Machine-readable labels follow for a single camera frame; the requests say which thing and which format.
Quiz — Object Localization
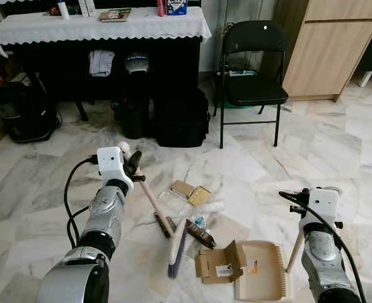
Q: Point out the plain tan small box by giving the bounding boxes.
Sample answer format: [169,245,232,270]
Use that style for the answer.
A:
[171,181,196,198]

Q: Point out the wooden broom purple bristles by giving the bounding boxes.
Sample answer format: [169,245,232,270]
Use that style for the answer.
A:
[117,141,191,280]

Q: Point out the small black bag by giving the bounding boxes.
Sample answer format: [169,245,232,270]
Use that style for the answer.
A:
[112,95,154,140]

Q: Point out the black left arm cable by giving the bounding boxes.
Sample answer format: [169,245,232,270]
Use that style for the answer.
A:
[63,156,100,250]

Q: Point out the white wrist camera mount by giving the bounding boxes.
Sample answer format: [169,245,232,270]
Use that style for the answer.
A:
[96,146,134,193]
[306,187,340,231]

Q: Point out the blue biscuit box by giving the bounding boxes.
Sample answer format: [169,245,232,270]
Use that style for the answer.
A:
[166,0,188,16]

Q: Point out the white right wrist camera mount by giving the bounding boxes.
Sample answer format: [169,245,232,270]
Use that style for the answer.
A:
[306,187,340,231]

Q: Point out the book with green cover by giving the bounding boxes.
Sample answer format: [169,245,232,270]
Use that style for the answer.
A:
[99,8,133,23]

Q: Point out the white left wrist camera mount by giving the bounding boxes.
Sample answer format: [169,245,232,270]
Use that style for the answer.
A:
[96,146,134,193]

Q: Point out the grey cap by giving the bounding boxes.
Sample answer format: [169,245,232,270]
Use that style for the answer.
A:
[124,53,150,76]

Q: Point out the white bottle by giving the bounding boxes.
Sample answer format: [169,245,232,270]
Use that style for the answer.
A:
[57,0,70,20]

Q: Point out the white crumpled plastic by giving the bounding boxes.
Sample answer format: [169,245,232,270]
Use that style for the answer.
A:
[202,201,226,218]

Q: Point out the cream long-handled dustpan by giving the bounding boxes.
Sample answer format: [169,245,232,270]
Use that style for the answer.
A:
[233,185,343,302]

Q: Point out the white lace tablecloth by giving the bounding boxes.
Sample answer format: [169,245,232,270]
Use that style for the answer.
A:
[0,6,212,57]

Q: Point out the light wooden cabinet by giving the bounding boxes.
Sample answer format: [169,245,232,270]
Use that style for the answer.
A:
[273,0,372,103]

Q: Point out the black round appliance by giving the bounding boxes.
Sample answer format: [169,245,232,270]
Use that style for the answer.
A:
[0,82,62,144]

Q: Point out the brown cardboard box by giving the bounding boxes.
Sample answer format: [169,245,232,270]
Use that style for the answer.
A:
[194,240,248,285]

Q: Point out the black table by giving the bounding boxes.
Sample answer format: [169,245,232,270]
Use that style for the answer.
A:
[9,37,202,121]

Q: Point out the grey folded cloth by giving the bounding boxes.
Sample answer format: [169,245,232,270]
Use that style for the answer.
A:
[88,49,115,78]

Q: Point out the large black soft bag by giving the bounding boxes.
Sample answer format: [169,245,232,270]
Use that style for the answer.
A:
[153,88,211,149]

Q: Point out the black folding chair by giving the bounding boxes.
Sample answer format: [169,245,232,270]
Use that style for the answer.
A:
[219,20,289,150]

